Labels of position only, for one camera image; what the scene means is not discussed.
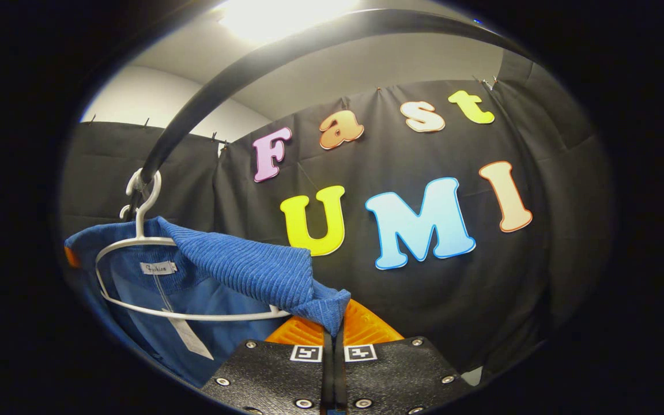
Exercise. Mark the blue jacket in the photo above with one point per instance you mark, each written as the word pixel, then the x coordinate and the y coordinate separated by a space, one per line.
pixel 240 265

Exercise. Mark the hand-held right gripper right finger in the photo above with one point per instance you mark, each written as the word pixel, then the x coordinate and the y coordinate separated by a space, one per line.
pixel 395 374

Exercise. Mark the black backdrop cloth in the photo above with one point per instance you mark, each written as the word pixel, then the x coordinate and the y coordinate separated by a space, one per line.
pixel 482 288

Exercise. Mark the white flat board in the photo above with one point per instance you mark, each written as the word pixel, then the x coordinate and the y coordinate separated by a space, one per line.
pixel 472 376

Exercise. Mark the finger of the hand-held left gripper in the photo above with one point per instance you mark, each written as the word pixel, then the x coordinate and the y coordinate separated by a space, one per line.
pixel 71 258

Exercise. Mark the black clothes rack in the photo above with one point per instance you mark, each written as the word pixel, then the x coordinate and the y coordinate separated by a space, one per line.
pixel 240 75

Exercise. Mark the ceiling light panel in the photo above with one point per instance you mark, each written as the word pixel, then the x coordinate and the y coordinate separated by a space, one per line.
pixel 286 17

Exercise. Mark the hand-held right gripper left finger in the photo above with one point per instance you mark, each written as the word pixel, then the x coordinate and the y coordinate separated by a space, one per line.
pixel 274 374

